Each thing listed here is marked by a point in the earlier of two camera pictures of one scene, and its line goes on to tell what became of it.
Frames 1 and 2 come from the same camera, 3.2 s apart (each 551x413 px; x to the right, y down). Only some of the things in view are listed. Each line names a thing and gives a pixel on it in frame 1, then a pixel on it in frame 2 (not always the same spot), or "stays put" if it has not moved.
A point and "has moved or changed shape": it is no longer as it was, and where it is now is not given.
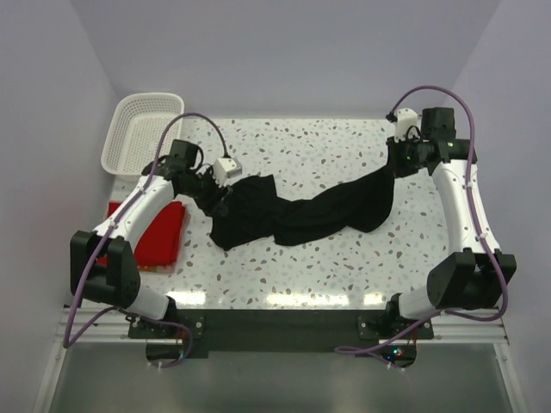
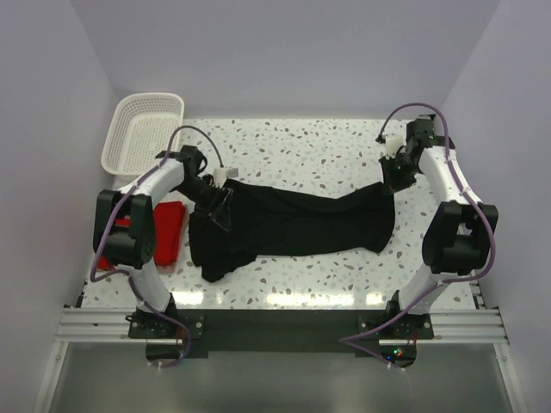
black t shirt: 253,211 has moved or changed shape
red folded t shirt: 158,249 stays put
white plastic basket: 139,126 stays put
